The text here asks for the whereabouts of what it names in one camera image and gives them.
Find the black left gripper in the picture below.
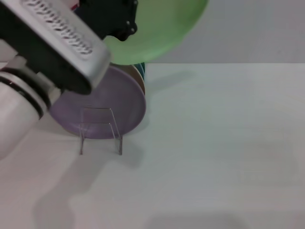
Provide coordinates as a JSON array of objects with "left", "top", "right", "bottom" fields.
[{"left": 78, "top": 0, "right": 139, "bottom": 42}]

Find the light green plate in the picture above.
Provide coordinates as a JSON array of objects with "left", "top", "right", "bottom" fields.
[{"left": 104, "top": 0, "right": 210, "bottom": 65}]

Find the light blue plate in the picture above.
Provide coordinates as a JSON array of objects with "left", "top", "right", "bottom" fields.
[{"left": 133, "top": 62, "right": 146, "bottom": 79}]

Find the beige plate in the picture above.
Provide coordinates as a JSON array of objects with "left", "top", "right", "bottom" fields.
[{"left": 118, "top": 63, "right": 146, "bottom": 96}]

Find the purple plate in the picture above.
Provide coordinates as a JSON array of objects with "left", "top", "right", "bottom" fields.
[{"left": 49, "top": 65, "right": 147, "bottom": 140}]

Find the wire plate rack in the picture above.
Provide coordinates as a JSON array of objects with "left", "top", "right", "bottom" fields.
[{"left": 79, "top": 107, "right": 123, "bottom": 156}]

